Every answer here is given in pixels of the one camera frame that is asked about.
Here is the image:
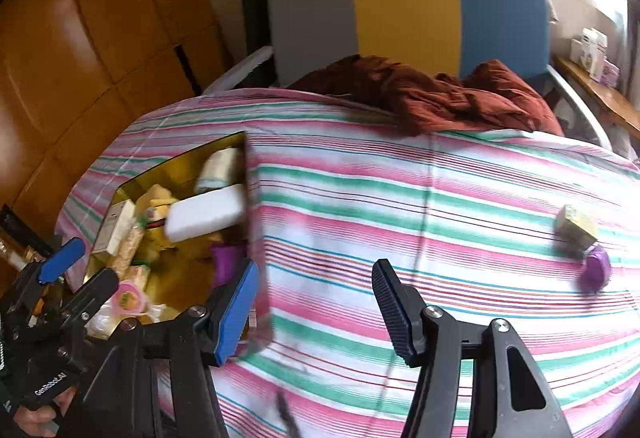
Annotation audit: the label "purple snack packet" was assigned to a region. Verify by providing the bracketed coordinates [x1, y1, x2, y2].
[579, 244, 612, 293]
[210, 244, 246, 287]

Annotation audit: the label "cracker packet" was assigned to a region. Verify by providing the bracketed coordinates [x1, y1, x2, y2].
[107, 221, 145, 280]
[125, 264, 151, 291]

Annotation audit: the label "white foam block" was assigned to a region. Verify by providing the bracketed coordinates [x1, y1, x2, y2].
[165, 184, 247, 243]

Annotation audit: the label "yellow patterned sock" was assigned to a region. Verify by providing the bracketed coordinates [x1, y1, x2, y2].
[134, 185, 178, 251]

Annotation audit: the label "white blue towel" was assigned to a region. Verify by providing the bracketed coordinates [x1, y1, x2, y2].
[194, 147, 244, 195]

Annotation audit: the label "green tea box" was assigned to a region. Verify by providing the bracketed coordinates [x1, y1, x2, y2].
[554, 204, 599, 250]

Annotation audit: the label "person left hand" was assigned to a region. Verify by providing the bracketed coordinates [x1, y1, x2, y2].
[13, 386, 77, 437]

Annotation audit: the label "white plastic wrapped wad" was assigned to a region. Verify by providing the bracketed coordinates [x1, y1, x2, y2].
[86, 307, 166, 342]

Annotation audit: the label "pink round container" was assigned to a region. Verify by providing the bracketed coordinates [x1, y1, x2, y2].
[110, 281, 148, 317]

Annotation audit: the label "glass jar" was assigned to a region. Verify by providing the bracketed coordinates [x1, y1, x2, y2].
[1, 226, 46, 271]

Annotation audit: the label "white medicine box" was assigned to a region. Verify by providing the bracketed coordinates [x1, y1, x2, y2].
[92, 199, 134, 262]

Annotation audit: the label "gold metal tin tray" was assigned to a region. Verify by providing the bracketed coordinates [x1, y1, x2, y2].
[86, 132, 272, 356]

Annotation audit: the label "striped pink green bedsheet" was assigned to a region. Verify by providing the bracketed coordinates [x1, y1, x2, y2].
[56, 88, 639, 437]

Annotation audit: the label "dark red crumpled garment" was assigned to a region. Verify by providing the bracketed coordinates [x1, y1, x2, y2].
[290, 55, 564, 136]

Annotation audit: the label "wooden wardrobe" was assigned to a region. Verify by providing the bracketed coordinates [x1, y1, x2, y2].
[1, 0, 228, 234]

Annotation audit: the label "wooden side shelf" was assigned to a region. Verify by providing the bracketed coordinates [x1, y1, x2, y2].
[553, 56, 640, 140]

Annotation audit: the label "grey yellow blue headboard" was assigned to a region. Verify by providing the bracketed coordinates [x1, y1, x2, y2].
[269, 0, 550, 85]

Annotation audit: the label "white boxes on shelf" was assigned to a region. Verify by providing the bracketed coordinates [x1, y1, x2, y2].
[570, 28, 620, 87]

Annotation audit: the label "white bed rail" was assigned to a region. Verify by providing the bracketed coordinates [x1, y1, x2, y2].
[203, 46, 273, 95]

